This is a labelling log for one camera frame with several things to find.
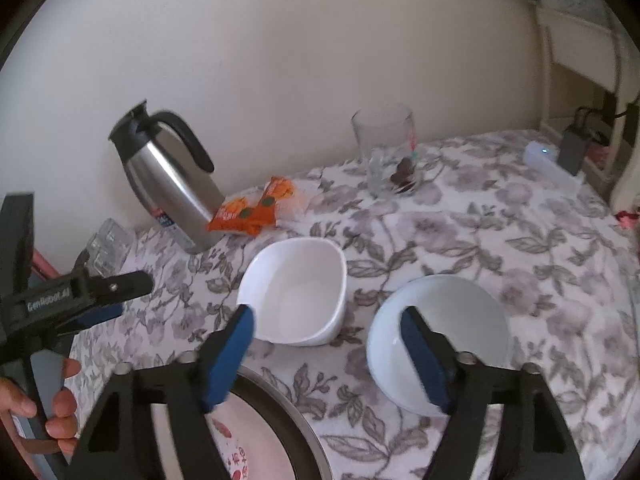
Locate cluster of clear drinking glasses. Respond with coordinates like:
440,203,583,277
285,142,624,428
85,217,137,278

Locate round steel plate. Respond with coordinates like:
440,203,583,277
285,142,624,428
227,364,333,480

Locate small clear glass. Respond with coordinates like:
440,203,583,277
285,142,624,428
367,152,422,198

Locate clear glass measuring jug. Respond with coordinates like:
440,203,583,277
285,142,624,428
351,104,417,198

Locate black charger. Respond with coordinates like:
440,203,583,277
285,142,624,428
557,107,593,176

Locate white round bowl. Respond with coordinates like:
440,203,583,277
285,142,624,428
366,274,510,417

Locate white square bowl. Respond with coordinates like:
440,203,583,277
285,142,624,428
236,237,348,347

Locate orange snack packet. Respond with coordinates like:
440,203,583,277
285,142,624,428
207,197,263,237
250,176,297,228

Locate grey floral tablecloth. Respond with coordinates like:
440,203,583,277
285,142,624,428
65,127,640,480

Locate white plate with flower print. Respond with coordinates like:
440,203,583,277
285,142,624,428
240,395,298,480

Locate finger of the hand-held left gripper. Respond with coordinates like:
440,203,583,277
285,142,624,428
55,302,125,336
80,270,154,307

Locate brown food pieces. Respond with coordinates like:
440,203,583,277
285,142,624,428
390,156,417,195

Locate black cable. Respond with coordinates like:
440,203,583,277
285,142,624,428
577,102,633,126

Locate steel thermos jug black handle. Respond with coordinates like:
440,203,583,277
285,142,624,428
108,100,227,255

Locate white power bank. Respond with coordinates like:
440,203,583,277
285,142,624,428
524,141,583,188

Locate person's left hand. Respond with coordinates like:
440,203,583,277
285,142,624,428
0,357,82,456

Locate white bowl with strawberry print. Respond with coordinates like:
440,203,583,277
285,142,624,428
151,402,251,480

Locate white wooden furniture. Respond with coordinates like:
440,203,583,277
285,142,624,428
535,2,640,211

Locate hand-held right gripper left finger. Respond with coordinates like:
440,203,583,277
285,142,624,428
65,304,257,480

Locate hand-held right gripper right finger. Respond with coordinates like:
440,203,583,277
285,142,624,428
399,306,587,480

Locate pink rail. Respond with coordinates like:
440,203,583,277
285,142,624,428
32,250,68,281

